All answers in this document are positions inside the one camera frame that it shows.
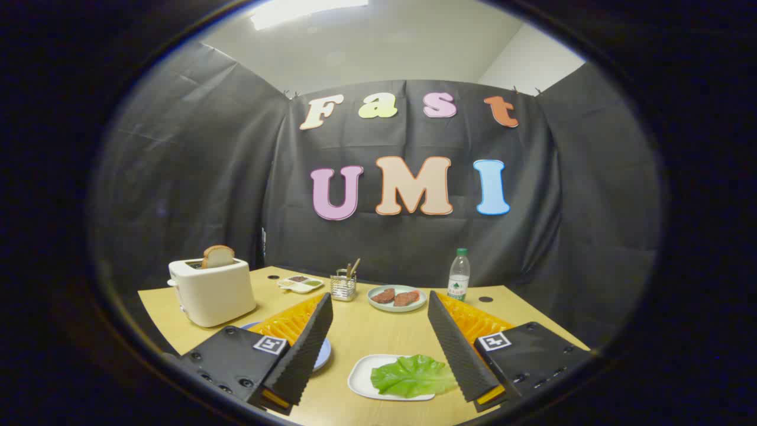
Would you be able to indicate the toasted bread slice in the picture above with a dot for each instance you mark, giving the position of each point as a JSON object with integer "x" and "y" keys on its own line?
{"x": 217, "y": 257}

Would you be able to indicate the wooden sticks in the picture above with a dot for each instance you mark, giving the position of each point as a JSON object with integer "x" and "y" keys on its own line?
{"x": 353, "y": 267}

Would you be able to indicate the white divided condiment dish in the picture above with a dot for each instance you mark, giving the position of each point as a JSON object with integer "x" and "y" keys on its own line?
{"x": 301, "y": 287}

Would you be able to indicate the brown meat patty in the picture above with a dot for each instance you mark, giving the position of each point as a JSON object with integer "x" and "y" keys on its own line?
{"x": 407, "y": 298}
{"x": 383, "y": 296}

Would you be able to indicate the white toaster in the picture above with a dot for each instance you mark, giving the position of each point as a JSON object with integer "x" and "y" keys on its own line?
{"x": 219, "y": 296}

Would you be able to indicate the white plate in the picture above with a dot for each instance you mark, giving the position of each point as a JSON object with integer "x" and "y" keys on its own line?
{"x": 361, "y": 378}

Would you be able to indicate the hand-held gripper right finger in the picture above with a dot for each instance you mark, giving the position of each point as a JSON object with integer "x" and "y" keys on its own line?
{"x": 458, "y": 349}

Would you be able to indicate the pale green plate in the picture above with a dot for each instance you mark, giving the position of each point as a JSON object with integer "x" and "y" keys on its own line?
{"x": 396, "y": 308}

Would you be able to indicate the clear plastic water bottle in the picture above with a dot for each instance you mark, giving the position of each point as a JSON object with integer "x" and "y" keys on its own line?
{"x": 458, "y": 278}

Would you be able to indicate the blue round plate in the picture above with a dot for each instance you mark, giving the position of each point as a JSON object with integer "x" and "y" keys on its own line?
{"x": 322, "y": 355}

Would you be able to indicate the green lettuce leaf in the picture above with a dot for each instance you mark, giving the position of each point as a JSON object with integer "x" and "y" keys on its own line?
{"x": 408, "y": 376}

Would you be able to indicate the black backdrop cloth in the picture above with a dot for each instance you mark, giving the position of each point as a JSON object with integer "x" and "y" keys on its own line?
{"x": 207, "y": 177}

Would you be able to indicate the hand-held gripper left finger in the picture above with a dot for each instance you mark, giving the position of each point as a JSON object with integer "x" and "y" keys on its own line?
{"x": 307, "y": 349}

